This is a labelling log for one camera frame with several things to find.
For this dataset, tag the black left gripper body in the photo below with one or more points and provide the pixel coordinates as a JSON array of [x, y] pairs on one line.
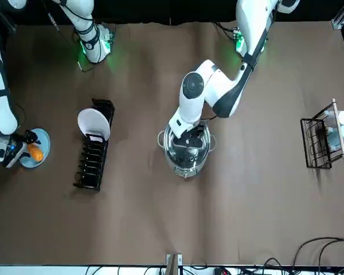
[[189, 140]]

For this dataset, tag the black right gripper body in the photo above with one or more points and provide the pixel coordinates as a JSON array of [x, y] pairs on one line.
[[23, 138]]

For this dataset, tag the orange corn cob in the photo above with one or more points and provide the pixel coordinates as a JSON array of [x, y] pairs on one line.
[[36, 153]]

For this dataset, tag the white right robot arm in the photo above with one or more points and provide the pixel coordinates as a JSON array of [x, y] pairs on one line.
[[3, 114]]

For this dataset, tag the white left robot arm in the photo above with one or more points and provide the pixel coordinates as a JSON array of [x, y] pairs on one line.
[[220, 86]]

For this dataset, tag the light blue round plate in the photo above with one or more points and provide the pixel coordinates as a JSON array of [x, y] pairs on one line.
[[44, 137]]

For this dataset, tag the pale green steel pot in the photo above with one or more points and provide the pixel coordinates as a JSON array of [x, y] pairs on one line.
[[186, 171]]

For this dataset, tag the white round plate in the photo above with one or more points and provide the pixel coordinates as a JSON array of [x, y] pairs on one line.
[[91, 123]]

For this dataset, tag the black dish rack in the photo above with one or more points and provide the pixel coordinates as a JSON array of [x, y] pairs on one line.
[[89, 172]]

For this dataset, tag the aluminium frame profile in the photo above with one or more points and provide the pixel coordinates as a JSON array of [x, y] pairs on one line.
[[342, 15], [172, 265]]

